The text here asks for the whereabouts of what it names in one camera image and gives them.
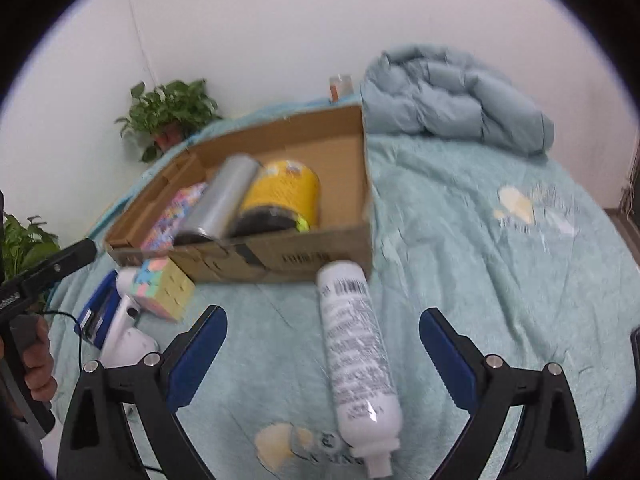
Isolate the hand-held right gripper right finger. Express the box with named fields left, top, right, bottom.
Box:
left=419, top=308, right=588, bottom=480

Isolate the teal quilted bed blanket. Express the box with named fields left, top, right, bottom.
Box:
left=47, top=92, right=638, bottom=480

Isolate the colourful cartoon printed box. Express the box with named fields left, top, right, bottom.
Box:
left=141, top=182, right=208, bottom=253

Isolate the large leaf green plant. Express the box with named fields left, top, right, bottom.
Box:
left=2, top=212, right=61, bottom=311

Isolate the person's left hand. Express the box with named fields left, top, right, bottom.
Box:
left=22, top=317, right=58, bottom=403

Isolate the white printed bottle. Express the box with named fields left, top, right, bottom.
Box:
left=316, top=260, right=403, bottom=478

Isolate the grey blue folded duvet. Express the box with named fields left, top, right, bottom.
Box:
left=360, top=45, right=556, bottom=156

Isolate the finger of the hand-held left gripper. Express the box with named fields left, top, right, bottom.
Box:
left=22, top=239, right=98, bottom=291

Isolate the large cardboard box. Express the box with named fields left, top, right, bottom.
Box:
left=102, top=105, right=373, bottom=286

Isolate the pastel puzzle cube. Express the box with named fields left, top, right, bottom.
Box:
left=135, top=257, right=196, bottom=322

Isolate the black cable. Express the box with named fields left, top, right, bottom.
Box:
left=40, top=309, right=82, bottom=328

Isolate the yellow label black jar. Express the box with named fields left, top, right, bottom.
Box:
left=230, top=159, right=321, bottom=238

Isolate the blue stapler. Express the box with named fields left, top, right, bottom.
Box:
left=75, top=270, right=121, bottom=348

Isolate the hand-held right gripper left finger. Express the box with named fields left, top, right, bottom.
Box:
left=56, top=305, right=228, bottom=480

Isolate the small orange jar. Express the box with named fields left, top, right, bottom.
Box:
left=329, top=75, right=353, bottom=103

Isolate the silver metal can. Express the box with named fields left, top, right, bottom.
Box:
left=175, top=155, right=261, bottom=247

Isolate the white lint roller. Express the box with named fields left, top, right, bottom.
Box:
left=99, top=266, right=160, bottom=361

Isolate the potted plant in red pot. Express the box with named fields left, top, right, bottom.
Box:
left=115, top=79, right=223, bottom=163

